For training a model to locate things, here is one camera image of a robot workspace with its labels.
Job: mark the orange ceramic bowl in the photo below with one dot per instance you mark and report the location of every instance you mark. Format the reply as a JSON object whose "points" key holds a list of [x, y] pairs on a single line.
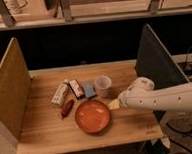
{"points": [[92, 116]]}

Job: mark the translucent plastic cup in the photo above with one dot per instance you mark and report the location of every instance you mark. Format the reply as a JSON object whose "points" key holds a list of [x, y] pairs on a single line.
{"points": [[102, 85]]}

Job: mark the cream gripper fingertip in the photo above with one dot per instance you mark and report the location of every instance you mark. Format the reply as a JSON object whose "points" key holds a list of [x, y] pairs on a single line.
{"points": [[114, 104]]}

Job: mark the white snack packet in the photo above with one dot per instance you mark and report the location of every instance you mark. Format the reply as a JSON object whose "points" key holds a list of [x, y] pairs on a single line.
{"points": [[60, 93]]}

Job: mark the right dark side panel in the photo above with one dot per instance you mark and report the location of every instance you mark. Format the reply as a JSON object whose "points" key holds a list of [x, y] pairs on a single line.
{"points": [[155, 62]]}

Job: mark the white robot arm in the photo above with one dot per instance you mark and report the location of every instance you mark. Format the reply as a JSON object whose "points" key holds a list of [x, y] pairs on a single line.
{"points": [[141, 94]]}

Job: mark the red and white box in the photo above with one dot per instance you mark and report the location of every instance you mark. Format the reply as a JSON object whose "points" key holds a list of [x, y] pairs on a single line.
{"points": [[77, 90]]}

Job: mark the left wooden side panel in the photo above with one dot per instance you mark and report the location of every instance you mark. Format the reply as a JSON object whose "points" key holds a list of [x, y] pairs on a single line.
{"points": [[14, 89]]}

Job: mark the red sausage toy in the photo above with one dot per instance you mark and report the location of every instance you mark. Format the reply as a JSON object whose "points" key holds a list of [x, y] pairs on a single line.
{"points": [[67, 108]]}

